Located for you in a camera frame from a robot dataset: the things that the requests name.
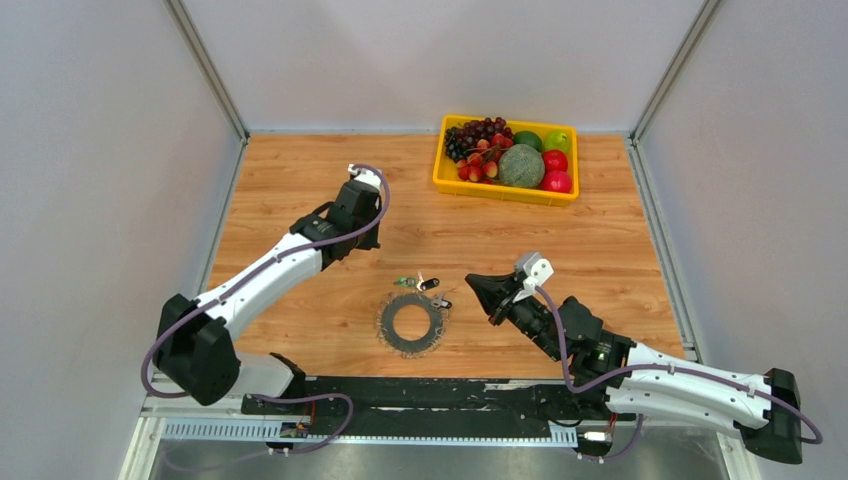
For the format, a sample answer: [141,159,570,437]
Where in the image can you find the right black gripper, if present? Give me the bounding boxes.
[464,273,564,364]

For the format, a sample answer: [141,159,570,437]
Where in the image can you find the white slotted cable duct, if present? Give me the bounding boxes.
[160,417,579,448]

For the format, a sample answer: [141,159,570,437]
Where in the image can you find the red cherry bunch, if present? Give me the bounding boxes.
[445,133,514,184]

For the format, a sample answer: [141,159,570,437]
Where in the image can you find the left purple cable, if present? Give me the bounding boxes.
[139,163,392,400]

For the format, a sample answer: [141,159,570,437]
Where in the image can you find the right aluminium frame post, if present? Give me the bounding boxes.
[630,0,724,145]

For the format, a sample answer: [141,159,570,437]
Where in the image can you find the pink red peach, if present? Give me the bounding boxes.
[539,170,573,194]

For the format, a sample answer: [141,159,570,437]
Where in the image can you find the yellow plastic tray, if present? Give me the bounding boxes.
[432,114,579,206]

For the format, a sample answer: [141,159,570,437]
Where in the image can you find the left aluminium frame post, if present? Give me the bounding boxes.
[164,0,250,145]

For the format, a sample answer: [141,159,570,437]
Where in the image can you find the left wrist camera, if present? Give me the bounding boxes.
[348,164,384,191]

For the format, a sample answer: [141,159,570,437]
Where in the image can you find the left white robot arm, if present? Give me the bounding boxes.
[141,166,390,414]

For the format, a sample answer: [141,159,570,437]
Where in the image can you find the green netted melon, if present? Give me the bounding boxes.
[499,144,546,188]

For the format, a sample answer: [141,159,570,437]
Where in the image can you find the dark grape bunch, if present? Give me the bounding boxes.
[443,117,514,163]

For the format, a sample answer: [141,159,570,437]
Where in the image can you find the metal key organizer ring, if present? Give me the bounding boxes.
[376,292,450,360]

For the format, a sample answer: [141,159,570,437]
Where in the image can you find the aluminium frame post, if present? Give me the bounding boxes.
[630,0,724,145]
[164,0,250,145]

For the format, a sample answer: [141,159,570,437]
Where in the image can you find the black tagged key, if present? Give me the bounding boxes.
[431,292,453,310]
[416,271,440,291]

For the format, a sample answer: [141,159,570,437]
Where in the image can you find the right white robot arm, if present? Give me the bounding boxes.
[465,273,803,465]

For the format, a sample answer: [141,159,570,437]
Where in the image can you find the red apple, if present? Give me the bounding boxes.
[542,149,569,172]

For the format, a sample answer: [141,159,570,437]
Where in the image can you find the dark green lime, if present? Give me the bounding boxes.
[513,130,544,152]

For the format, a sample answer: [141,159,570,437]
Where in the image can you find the light green pear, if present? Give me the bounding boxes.
[543,130,573,154]

